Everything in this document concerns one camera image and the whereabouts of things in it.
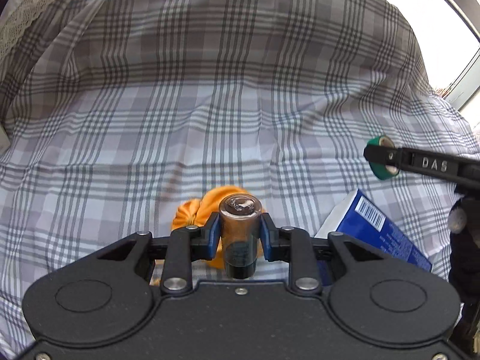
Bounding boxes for blue tissue pack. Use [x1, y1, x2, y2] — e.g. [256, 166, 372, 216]
[315, 189, 432, 272]

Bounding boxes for green tape roll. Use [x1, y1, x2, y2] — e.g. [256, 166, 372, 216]
[364, 135, 400, 180]

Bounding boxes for orange drawstring pouch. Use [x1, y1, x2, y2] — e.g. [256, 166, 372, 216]
[171, 185, 261, 271]

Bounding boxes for grey plaid bed sheet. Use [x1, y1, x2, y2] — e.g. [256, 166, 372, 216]
[1, 0, 479, 359]

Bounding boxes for brown black cylinder bottle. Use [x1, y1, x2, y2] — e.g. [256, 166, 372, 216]
[219, 193, 262, 280]

